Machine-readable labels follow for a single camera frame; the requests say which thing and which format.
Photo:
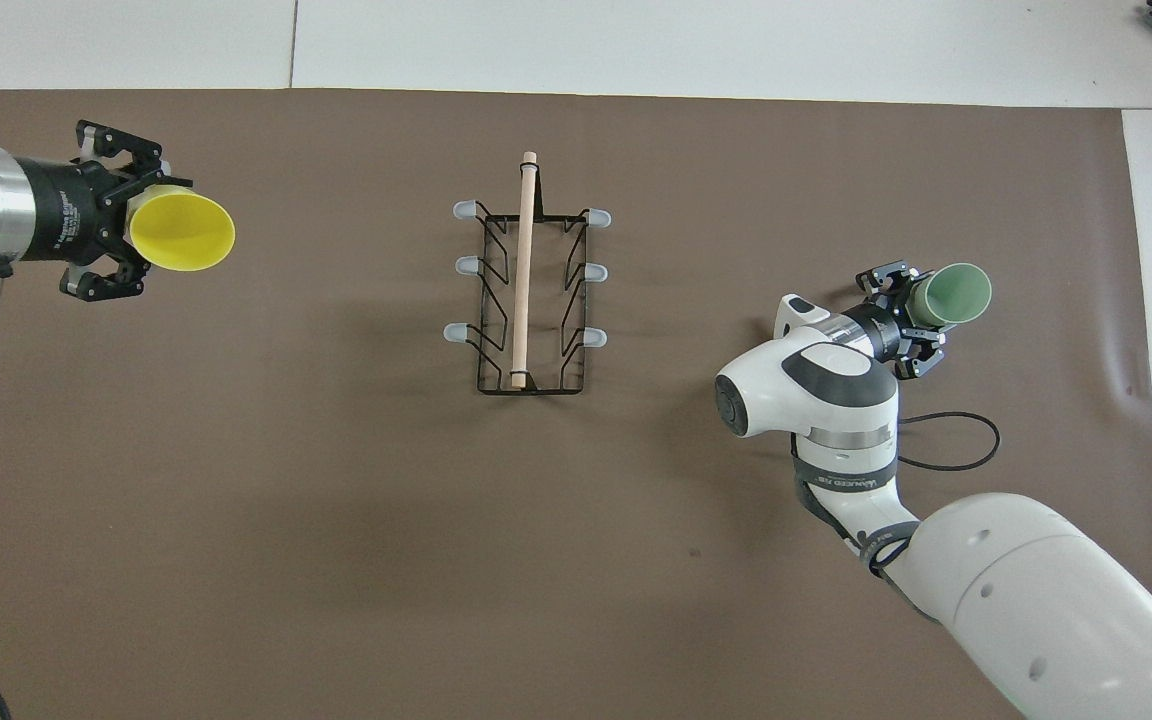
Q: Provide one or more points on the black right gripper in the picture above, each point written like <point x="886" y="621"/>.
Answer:
<point x="896" y="330"/>

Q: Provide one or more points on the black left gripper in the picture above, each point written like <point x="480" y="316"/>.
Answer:
<point x="76" y="215"/>

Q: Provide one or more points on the light green plastic cup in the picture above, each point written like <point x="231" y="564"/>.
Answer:
<point x="956" y="295"/>

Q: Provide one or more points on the yellow plastic cup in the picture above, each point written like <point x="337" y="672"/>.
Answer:
<point x="181" y="235"/>

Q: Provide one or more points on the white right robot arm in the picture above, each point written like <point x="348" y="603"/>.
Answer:
<point x="1036" y="600"/>

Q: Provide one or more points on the brown table mat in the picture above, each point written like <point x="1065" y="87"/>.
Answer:
<point x="336" y="500"/>

